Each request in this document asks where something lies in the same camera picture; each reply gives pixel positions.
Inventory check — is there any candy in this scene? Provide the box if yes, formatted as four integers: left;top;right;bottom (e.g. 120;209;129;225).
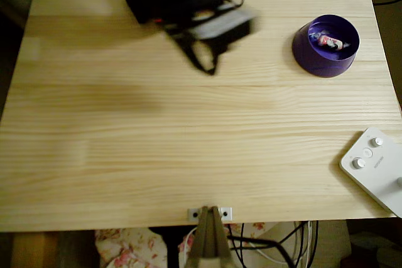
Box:
308;31;353;52

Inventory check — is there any purple bowl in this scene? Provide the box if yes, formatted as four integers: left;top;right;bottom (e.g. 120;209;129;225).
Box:
291;14;361;79

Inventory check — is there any clamp at table edge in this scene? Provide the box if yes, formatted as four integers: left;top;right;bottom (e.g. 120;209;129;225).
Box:
186;205;236;268

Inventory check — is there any white device with knobs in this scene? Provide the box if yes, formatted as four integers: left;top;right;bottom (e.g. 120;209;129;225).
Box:
339;126;402;218

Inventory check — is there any floral cloth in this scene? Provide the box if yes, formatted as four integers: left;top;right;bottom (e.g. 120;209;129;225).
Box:
95;221;267;268

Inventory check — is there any wooden table leg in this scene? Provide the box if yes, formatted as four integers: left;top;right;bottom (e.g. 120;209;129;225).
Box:
11;232;60;268

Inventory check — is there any black camera with white label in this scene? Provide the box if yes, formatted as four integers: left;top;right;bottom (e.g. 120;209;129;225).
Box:
187;8;261;54

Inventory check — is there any white metal bracket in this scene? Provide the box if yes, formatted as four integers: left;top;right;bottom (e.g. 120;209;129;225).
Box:
187;206;234;222

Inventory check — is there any black cable bundle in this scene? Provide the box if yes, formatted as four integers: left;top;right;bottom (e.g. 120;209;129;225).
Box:
226;220;320;268

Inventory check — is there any white cable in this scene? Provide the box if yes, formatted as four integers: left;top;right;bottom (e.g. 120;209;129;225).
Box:
251;220;315;265

